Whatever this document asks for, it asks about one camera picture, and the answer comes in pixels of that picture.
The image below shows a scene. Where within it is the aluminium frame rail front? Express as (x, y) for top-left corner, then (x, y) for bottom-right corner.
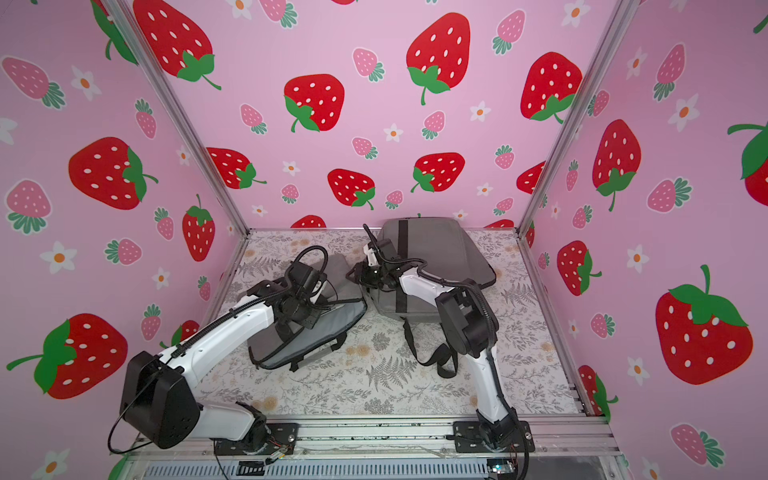
(117, 415), (632, 479)

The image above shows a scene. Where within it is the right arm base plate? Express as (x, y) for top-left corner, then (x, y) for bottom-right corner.
(450, 420), (536, 454)

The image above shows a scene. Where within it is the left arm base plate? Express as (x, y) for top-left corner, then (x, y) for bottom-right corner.
(214, 422), (300, 456)

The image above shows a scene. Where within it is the grey laptop bag black strap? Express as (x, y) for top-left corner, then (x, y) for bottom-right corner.
(359, 217), (498, 379)

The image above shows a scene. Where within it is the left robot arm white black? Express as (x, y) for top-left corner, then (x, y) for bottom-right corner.
(118, 281), (331, 454)

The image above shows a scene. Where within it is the aluminium post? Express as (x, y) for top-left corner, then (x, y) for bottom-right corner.
(516, 0), (640, 239)
(105, 0), (250, 237)

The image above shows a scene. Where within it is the right rear aluminium post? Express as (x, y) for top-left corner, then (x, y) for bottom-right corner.
(516, 0), (640, 239)

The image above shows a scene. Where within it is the grey zippered laptop sleeve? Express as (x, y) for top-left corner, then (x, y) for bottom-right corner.
(247, 254), (367, 372)

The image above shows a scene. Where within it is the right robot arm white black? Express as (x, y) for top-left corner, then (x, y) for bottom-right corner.
(346, 258), (524, 451)

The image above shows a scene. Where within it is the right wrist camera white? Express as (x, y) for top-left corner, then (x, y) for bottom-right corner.
(364, 239), (398, 267)

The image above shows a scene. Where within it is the left rear aluminium post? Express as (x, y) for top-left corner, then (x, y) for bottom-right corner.
(105, 0), (250, 237)

